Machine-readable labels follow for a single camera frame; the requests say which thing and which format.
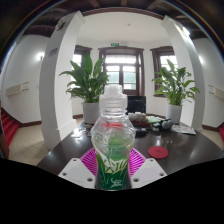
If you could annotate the clear green-labelled drink bottle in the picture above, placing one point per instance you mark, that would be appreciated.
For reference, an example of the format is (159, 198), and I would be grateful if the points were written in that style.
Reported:
(112, 140)

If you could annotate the dark-framed window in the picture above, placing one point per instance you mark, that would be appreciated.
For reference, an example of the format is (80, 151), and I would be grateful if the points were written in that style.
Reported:
(79, 55)
(165, 60)

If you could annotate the white wall radiator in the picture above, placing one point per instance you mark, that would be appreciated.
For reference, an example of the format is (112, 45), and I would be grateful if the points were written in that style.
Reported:
(16, 89)
(216, 92)

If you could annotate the tray of small jars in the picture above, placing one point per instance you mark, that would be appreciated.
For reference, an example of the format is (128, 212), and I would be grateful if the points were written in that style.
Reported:
(138, 119)

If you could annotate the black chair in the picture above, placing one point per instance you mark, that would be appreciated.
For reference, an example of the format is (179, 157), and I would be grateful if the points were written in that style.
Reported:
(137, 104)

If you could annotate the printed magazine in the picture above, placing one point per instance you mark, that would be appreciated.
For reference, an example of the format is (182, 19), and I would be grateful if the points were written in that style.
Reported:
(184, 129)

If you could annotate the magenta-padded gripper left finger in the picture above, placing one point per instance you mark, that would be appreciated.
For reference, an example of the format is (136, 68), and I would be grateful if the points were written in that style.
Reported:
(76, 171)

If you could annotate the flat round red coaster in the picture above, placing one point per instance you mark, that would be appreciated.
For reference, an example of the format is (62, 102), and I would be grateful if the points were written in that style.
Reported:
(158, 152)

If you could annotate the green book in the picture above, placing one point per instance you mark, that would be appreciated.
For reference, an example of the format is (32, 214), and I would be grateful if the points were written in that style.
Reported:
(154, 119)

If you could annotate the grey round device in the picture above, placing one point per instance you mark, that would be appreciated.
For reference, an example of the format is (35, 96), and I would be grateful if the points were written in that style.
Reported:
(166, 124)

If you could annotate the leafy plant in white pot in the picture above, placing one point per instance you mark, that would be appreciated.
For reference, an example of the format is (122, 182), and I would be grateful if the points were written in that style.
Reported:
(175, 86)
(87, 83)

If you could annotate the green exit sign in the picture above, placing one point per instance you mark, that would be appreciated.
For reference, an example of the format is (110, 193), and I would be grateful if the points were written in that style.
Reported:
(115, 44)

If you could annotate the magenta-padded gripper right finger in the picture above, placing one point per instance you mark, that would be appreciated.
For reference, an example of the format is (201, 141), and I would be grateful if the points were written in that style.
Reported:
(148, 171)

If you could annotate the small black box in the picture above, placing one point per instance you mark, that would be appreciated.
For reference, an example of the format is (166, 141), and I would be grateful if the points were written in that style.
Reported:
(140, 132)

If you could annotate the dark wooden glazed door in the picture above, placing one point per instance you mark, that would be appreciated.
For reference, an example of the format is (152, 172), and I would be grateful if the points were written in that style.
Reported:
(121, 66)

